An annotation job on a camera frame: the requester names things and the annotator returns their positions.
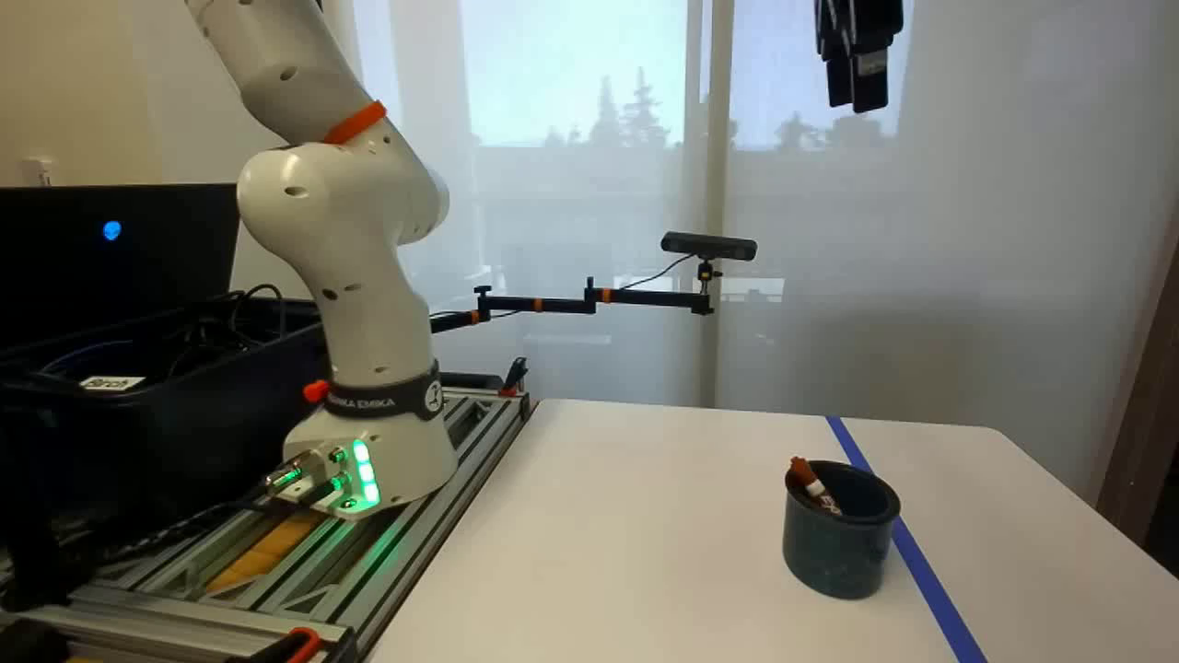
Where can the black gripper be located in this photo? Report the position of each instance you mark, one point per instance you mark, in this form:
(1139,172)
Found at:
(856,24)

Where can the marker with orange cap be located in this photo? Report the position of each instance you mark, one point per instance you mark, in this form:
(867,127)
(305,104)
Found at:
(813,482)

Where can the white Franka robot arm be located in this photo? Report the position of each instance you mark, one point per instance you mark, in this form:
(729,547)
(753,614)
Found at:
(355,297)

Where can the dark blue mug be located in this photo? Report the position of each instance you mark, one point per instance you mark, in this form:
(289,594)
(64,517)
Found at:
(843,537)

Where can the blue tape strip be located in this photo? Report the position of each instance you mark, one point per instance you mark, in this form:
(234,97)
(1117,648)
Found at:
(914,555)

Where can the black computer monitor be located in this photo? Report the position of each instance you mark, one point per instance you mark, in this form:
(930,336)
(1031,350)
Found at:
(113,259)

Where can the black plastic storage bin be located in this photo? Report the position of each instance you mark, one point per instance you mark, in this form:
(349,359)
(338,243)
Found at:
(160,407)

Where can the white label sticker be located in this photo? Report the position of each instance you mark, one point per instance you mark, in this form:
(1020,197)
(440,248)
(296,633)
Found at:
(113,385)

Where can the black camera bar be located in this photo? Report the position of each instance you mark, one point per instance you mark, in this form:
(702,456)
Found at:
(710,243)

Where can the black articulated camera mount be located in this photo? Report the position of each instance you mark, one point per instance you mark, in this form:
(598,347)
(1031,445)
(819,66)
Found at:
(578,303)

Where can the aluminium extrusion base frame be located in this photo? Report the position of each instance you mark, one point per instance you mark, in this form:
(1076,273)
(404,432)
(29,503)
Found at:
(355,555)

